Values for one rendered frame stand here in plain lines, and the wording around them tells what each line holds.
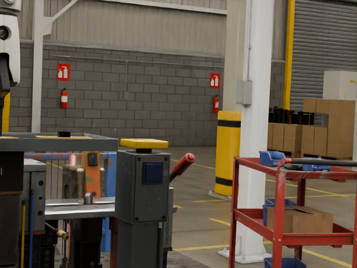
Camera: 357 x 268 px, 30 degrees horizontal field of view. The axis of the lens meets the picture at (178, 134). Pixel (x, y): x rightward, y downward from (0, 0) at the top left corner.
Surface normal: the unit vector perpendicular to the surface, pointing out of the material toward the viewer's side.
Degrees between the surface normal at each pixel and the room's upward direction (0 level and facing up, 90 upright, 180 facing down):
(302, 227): 90
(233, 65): 90
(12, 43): 86
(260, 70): 90
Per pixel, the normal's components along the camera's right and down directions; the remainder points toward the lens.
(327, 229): 0.36, 0.07
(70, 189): -0.87, -0.01
